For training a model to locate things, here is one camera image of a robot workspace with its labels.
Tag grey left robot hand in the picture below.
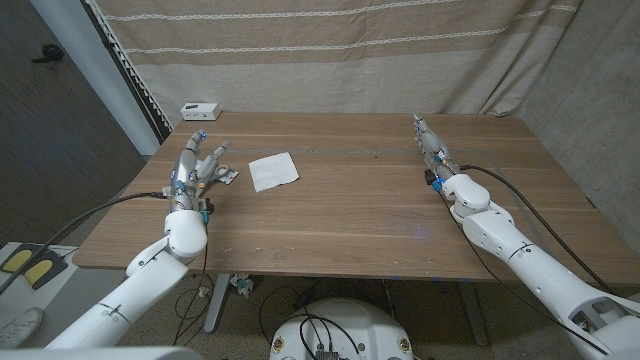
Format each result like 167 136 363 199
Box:
167 129 234 214

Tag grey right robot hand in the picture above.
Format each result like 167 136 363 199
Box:
412 113 464 194

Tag scissors with beige handles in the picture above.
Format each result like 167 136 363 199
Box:
199 163 231 189

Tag white toothpaste tube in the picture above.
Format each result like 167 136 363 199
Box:
198 158 240 185

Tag white paper tissue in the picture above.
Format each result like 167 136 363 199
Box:
248 151 301 193

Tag white power strip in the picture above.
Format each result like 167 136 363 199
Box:
180 102 222 122

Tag black strip with zigzag trim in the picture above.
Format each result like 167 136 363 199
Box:
79 0 174 145

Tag crumpled blue white scrap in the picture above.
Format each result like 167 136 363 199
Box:
229 273 255 297

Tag dark grey door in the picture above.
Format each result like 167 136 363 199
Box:
0 0 147 247

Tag grey metal table leg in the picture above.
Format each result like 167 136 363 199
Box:
457 281 490 347
203 273 232 335

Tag beige striped curtain backdrop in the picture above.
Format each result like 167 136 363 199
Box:
93 0 585 129

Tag black yellow foot pedal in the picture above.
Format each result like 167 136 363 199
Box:
0 243 39 274
22 248 69 291

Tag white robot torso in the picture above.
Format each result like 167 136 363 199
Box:
269 298 415 360

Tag white robot chest panel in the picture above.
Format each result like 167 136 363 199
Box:
0 346 204 360

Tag white floor platform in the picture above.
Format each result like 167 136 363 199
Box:
0 241 81 350

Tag white shoe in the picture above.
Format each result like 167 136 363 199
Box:
0 307 44 350

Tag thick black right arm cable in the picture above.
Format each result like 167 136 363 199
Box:
458 164 619 297

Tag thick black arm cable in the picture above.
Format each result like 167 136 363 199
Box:
0 191 172 296
458 164 619 297

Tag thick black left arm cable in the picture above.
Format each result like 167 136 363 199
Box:
0 191 172 296

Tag thin left wrist cable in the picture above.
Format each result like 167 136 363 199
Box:
172 212 211 347

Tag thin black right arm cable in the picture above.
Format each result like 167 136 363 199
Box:
437 189 610 357

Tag black floor cable loop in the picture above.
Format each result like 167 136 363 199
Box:
173 272 214 321

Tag black door handle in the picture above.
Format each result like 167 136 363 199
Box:
30 43 65 65

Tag black torso cable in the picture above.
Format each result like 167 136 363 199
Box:
298 312 362 360

